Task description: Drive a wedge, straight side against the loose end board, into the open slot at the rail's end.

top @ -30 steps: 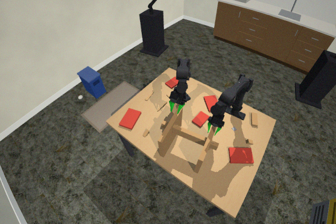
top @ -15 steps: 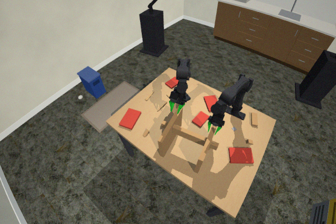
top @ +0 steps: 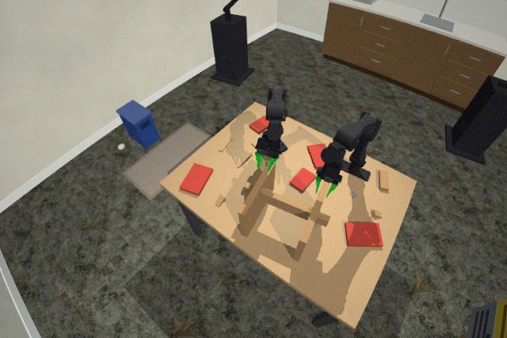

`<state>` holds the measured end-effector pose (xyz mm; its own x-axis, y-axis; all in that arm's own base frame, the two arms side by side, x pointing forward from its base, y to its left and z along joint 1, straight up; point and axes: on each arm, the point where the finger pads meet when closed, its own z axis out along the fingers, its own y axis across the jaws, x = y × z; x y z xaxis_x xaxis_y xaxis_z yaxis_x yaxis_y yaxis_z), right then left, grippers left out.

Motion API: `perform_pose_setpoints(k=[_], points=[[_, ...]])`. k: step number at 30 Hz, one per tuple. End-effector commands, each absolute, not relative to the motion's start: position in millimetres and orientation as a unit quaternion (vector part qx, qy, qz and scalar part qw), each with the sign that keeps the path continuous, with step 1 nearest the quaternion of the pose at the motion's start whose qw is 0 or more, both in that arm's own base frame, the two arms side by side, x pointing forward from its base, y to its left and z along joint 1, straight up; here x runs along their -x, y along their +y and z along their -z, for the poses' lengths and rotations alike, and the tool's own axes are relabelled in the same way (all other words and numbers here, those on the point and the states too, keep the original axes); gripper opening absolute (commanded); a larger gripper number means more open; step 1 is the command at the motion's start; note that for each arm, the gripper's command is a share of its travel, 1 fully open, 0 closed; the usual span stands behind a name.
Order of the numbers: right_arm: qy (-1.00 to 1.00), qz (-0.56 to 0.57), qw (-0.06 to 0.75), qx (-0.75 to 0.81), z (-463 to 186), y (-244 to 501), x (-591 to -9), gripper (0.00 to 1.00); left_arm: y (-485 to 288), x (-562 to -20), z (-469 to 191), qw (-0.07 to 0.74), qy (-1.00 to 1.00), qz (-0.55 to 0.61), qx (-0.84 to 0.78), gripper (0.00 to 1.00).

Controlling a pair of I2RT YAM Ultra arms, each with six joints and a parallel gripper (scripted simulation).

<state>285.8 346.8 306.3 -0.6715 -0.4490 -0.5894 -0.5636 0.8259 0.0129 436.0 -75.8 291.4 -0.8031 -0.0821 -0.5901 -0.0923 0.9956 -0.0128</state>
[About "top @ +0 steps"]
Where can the tan wooden rail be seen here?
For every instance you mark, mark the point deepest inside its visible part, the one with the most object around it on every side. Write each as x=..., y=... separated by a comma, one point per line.
x=286, y=204

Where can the tan wooden board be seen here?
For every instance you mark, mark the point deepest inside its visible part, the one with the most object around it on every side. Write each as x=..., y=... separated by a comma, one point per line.
x=252, y=207
x=311, y=221

